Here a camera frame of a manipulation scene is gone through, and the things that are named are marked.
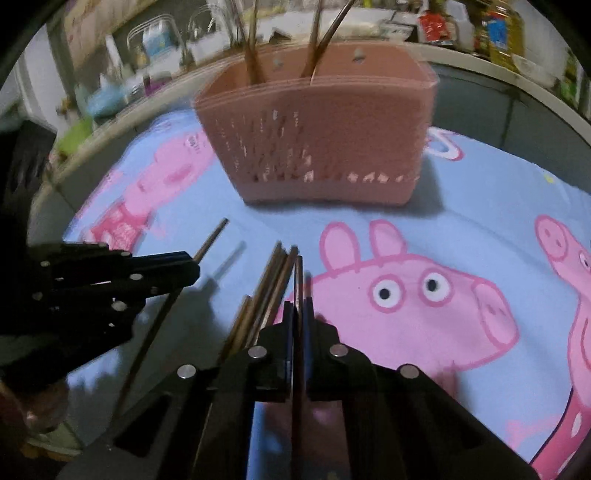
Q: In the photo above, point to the single brown chopstick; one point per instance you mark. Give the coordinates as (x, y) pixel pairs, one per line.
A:
(244, 37)
(254, 41)
(333, 30)
(152, 332)
(312, 37)

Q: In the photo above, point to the square chrome faucet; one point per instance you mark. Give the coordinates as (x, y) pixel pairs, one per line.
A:
(154, 21)

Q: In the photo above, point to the blue label white container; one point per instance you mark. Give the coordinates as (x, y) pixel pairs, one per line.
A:
(154, 44)

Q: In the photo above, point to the pink plastic utensil basket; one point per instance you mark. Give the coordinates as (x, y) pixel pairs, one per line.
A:
(332, 138)

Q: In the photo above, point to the green plastic basin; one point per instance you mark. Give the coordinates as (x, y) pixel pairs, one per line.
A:
(75, 136)

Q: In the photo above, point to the light blue lidded container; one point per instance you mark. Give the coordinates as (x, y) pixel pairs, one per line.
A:
(107, 100)

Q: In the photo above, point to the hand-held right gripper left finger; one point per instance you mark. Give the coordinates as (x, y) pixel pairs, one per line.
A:
(288, 350)

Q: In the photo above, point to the large cooking oil bottle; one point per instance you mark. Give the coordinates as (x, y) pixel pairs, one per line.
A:
(501, 32)

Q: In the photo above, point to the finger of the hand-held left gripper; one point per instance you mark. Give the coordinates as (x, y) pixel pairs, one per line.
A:
(157, 272)
(101, 318)

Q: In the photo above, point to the blue printed cartoon blanket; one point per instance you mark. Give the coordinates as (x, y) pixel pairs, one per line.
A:
(277, 221)

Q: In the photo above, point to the white bowl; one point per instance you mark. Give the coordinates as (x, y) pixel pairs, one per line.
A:
(533, 71)

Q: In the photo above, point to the red packet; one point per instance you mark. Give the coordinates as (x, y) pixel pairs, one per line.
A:
(434, 27)

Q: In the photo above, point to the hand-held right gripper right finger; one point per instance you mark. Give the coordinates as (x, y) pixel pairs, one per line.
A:
(308, 350)

